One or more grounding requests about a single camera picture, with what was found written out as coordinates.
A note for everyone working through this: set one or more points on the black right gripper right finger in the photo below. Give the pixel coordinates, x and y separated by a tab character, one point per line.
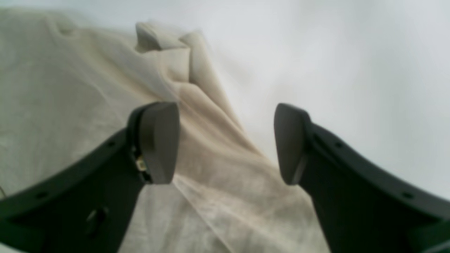
360	207

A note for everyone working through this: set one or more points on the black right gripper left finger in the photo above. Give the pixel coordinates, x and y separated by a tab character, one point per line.
87	207

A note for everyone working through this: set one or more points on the beige T-shirt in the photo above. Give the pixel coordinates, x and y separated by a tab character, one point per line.
66	89

